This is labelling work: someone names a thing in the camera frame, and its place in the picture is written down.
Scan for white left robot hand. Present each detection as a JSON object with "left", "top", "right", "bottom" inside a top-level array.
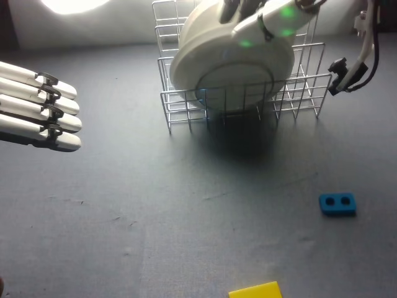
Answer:
[{"left": 0, "top": 60, "right": 83, "bottom": 153}]

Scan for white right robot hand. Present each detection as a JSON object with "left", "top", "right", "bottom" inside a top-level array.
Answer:
[{"left": 218, "top": 0, "right": 327, "bottom": 49}]

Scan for white plate with dark rim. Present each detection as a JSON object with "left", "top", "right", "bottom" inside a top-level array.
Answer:
[{"left": 169, "top": 0, "right": 295, "bottom": 112}]

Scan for blue block with two holes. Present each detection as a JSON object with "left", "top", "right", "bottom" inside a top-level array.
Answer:
[{"left": 319, "top": 192, "right": 357, "bottom": 217}]

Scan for yellow rectangular block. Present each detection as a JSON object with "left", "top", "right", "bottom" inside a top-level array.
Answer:
[{"left": 228, "top": 281, "right": 283, "bottom": 298}]

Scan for silver wire dish rack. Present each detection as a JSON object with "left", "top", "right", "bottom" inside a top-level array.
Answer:
[{"left": 151, "top": 0, "right": 333, "bottom": 134}]

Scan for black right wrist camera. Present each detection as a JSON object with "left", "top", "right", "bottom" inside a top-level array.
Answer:
[{"left": 328, "top": 57, "right": 349, "bottom": 96}]

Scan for black camera cable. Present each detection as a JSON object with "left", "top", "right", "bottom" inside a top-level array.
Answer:
[{"left": 346, "top": 0, "right": 381, "bottom": 93}]

